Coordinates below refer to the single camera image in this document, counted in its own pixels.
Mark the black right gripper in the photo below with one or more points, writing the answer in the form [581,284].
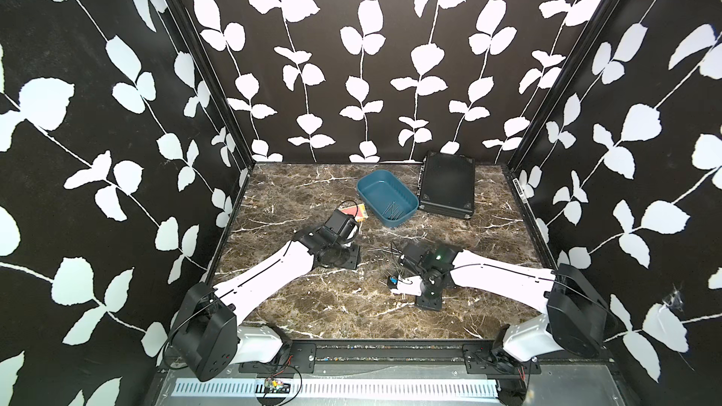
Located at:
[429,305]

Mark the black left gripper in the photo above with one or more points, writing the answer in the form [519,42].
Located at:
[353,259]

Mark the steel nail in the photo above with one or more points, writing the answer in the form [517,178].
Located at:
[396,212]

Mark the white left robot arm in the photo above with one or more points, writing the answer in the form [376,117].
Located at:
[208,334]

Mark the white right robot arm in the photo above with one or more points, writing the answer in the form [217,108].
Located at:
[572,314]

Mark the yellow playing card box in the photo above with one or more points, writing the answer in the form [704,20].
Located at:
[358,211]

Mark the teal plastic storage box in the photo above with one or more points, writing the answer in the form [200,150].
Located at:
[380,188]

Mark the white perforated strip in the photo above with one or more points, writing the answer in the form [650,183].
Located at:
[357,389]

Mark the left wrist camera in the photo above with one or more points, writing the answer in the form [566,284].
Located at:
[342,227]

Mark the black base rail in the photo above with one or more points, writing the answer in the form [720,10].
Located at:
[383,355]

